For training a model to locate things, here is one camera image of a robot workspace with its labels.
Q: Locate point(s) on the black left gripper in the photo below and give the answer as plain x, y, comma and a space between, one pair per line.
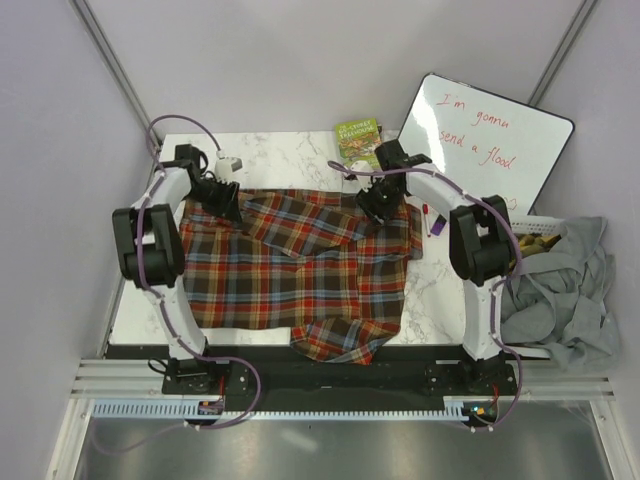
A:
228, 208

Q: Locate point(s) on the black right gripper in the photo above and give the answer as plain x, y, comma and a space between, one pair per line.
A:
367, 200

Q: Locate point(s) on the red brown plaid shirt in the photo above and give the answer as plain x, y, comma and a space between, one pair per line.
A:
308, 261

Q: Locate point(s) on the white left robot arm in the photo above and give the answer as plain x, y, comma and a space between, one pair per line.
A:
149, 246

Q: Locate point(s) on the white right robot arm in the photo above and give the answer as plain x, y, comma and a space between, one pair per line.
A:
482, 246

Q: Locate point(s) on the red capped whiteboard marker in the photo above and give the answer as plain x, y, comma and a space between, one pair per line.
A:
426, 217

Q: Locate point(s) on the purple whiteboard eraser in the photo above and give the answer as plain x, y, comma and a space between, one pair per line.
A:
438, 226

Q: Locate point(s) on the green treehouse paperback book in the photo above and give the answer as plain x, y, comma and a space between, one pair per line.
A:
357, 141

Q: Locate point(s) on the black framed whiteboard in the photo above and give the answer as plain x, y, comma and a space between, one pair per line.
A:
486, 143

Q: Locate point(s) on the white plastic laundry basket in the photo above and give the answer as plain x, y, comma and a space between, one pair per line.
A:
542, 225

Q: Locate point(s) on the grey crumpled shirt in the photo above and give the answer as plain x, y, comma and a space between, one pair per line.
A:
556, 303

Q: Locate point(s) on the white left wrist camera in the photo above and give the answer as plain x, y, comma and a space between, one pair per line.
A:
225, 167

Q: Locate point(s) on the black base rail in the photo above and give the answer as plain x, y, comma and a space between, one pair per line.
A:
270, 377

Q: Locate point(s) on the white slotted cable duct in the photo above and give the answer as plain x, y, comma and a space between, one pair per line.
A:
201, 410

